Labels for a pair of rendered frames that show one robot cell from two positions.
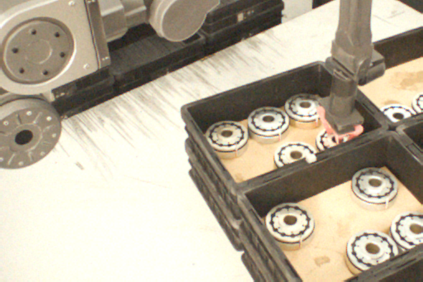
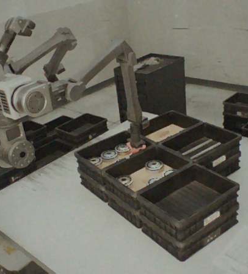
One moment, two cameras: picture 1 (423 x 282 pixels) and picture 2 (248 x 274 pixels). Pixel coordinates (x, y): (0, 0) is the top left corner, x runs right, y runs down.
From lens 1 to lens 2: 85 cm
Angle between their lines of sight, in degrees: 16
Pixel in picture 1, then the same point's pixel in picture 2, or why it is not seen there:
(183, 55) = not seen: hidden behind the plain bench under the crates
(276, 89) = (110, 143)
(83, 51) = (48, 103)
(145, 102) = (57, 165)
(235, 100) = (94, 148)
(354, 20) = (132, 99)
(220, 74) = not seen: hidden behind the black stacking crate
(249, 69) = not seen: hidden behind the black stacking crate
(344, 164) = (140, 159)
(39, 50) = (36, 102)
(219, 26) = (81, 141)
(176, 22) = (73, 94)
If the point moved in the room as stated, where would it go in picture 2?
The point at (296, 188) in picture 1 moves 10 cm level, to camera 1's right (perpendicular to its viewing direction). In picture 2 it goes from (124, 169) to (142, 166)
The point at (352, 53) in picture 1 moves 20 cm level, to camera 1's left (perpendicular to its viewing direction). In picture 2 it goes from (134, 113) to (98, 119)
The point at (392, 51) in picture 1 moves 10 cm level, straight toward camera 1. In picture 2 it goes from (153, 124) to (153, 131)
